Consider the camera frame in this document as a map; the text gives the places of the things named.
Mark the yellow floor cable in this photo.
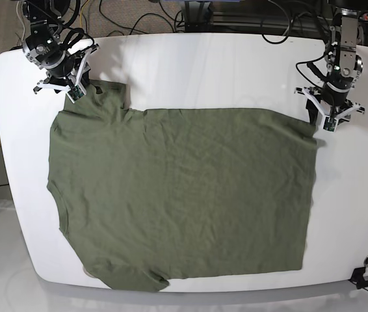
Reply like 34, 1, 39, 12
78, 0, 89, 30

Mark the aluminium frame rail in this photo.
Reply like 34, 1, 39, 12
179, 1, 291, 34

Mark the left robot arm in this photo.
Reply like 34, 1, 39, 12
295, 1, 368, 132

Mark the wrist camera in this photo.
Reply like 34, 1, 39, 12
66, 85, 85, 103
322, 116, 338, 132

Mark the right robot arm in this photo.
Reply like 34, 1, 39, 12
21, 1, 99, 102

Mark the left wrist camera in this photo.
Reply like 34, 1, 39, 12
322, 116, 338, 132

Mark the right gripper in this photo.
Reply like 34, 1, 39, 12
33, 44, 99, 94

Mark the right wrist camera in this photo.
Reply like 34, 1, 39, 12
66, 85, 85, 103

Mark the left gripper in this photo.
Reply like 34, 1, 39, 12
295, 83, 365, 125

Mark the olive green T-shirt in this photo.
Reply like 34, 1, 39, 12
47, 81, 317, 292

